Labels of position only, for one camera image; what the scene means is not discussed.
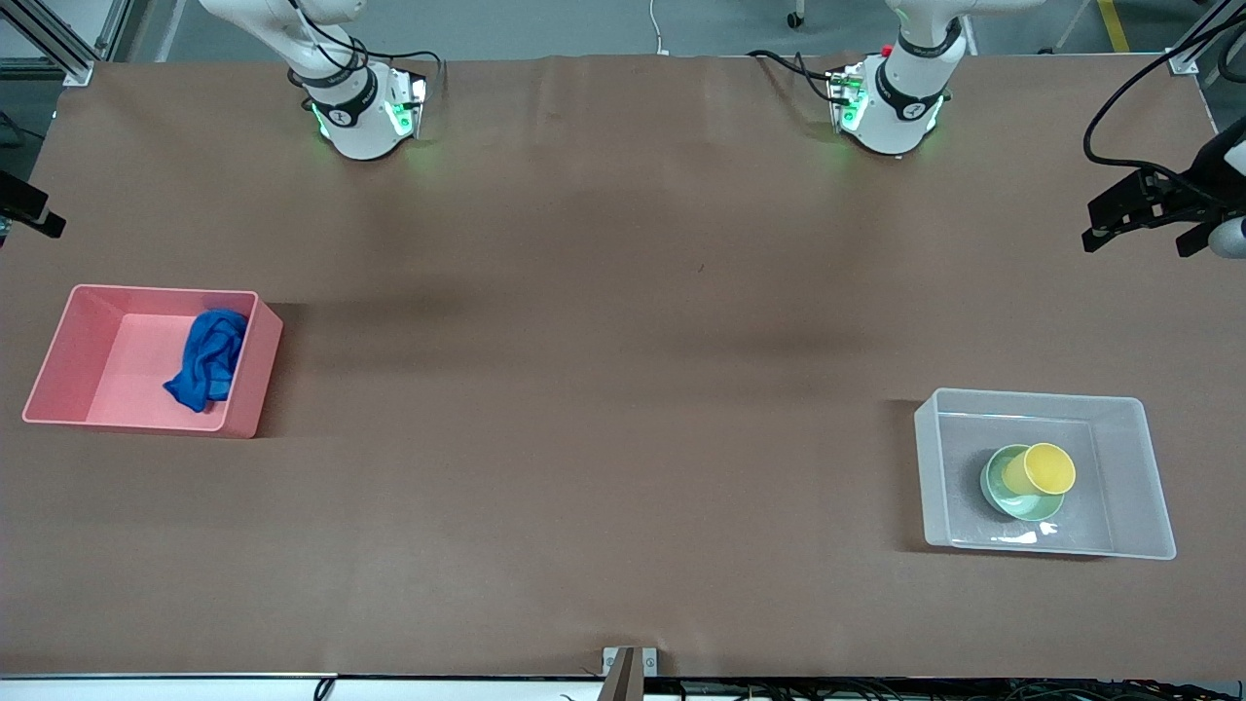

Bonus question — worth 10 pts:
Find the black base cable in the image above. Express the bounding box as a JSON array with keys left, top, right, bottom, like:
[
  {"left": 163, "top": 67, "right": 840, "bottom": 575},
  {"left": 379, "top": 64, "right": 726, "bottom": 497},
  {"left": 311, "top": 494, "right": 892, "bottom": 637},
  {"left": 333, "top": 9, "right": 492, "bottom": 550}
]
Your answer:
[
  {"left": 748, "top": 49, "right": 843, "bottom": 103},
  {"left": 375, "top": 51, "right": 447, "bottom": 98}
]

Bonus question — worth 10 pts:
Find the blue cloth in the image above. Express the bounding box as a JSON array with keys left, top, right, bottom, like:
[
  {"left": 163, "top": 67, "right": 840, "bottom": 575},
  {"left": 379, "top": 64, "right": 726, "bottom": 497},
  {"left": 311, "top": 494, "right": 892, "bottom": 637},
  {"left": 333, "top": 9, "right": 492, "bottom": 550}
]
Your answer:
[{"left": 163, "top": 309, "right": 249, "bottom": 413}]

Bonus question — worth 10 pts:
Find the yellow plastic cup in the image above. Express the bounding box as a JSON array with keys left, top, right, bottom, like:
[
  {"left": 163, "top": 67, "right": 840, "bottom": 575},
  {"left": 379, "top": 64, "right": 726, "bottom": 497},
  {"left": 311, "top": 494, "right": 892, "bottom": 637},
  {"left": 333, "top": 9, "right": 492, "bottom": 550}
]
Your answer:
[{"left": 1003, "top": 443, "right": 1077, "bottom": 496}]

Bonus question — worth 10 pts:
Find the black right base cable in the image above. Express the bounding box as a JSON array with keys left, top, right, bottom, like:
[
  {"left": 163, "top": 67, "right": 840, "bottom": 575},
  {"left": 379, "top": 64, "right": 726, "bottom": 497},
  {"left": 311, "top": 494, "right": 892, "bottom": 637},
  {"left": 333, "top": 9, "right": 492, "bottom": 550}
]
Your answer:
[{"left": 375, "top": 51, "right": 447, "bottom": 98}]

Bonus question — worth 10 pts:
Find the pink plastic bin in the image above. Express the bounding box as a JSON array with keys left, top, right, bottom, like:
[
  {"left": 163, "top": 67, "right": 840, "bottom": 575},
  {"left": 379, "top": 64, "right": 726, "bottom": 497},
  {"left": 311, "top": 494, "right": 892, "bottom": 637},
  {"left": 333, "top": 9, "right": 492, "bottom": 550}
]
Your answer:
[{"left": 21, "top": 284, "right": 284, "bottom": 439}]

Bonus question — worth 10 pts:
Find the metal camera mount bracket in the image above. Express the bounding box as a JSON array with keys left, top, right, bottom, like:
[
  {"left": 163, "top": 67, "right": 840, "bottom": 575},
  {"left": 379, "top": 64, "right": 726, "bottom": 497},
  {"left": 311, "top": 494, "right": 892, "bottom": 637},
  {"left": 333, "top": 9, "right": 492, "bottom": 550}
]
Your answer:
[{"left": 602, "top": 646, "right": 659, "bottom": 701}]

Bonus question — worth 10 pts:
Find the mint green bowl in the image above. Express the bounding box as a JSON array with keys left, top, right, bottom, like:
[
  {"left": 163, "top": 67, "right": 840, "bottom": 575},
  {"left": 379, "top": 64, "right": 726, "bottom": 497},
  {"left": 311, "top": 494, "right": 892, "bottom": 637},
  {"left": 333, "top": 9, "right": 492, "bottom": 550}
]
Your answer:
[{"left": 979, "top": 445, "right": 1066, "bottom": 523}]

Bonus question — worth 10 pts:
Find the aluminium frame profile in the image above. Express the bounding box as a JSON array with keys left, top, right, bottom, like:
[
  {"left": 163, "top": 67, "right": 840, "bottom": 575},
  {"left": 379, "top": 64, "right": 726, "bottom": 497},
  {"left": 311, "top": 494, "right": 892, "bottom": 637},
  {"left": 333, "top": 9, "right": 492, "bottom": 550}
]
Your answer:
[
  {"left": 0, "top": 0, "right": 132, "bottom": 87},
  {"left": 1166, "top": 0, "right": 1246, "bottom": 77}
]

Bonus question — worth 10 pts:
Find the black left base cable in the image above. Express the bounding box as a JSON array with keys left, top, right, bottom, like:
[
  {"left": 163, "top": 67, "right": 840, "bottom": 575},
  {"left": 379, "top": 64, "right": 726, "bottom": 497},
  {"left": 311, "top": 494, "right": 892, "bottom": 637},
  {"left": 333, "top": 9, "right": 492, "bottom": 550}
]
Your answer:
[{"left": 748, "top": 49, "right": 843, "bottom": 103}]

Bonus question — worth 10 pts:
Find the clear plastic bin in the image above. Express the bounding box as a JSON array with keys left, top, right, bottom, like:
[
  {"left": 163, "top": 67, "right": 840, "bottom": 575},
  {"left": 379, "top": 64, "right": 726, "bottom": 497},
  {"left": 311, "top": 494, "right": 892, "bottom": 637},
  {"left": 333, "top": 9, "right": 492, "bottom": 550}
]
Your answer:
[{"left": 913, "top": 387, "right": 1177, "bottom": 561}]

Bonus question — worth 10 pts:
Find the brown table cover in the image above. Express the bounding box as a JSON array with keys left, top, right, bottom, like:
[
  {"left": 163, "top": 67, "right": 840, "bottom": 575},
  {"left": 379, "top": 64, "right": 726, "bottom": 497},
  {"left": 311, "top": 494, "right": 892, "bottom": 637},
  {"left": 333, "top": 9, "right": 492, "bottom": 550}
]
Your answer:
[{"left": 0, "top": 54, "right": 1246, "bottom": 680}]

